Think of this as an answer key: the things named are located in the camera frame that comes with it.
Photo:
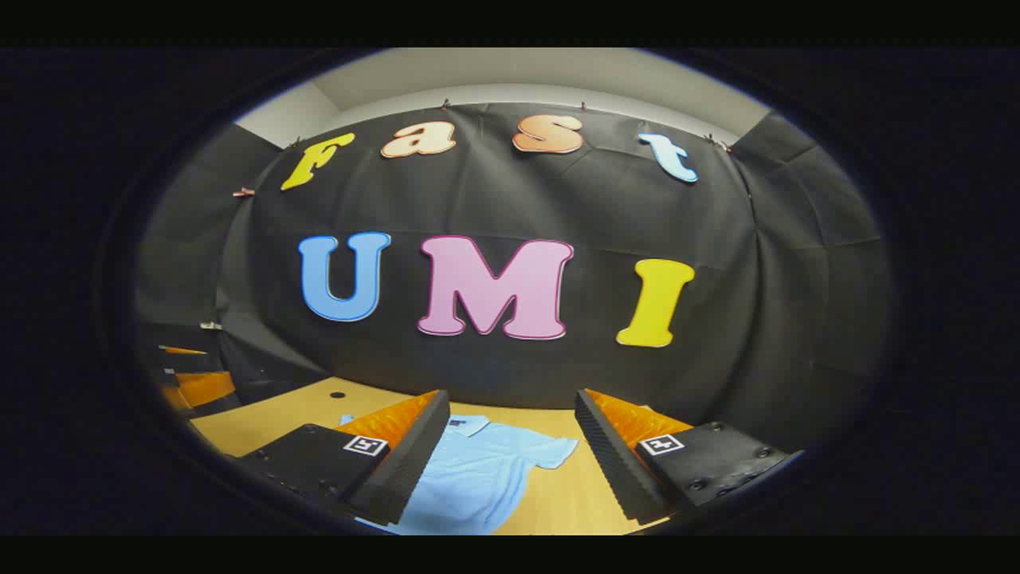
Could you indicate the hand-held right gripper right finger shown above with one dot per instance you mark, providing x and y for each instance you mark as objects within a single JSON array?
[{"x": 613, "y": 462}]

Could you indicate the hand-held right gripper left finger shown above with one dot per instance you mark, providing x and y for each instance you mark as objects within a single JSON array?
[{"x": 410, "y": 462}]

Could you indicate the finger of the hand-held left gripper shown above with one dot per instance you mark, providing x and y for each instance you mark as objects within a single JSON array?
[
  {"x": 183, "y": 350},
  {"x": 203, "y": 388}
]

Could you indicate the light blue T-shirt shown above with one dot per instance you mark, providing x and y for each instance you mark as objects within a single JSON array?
[{"x": 478, "y": 470}]

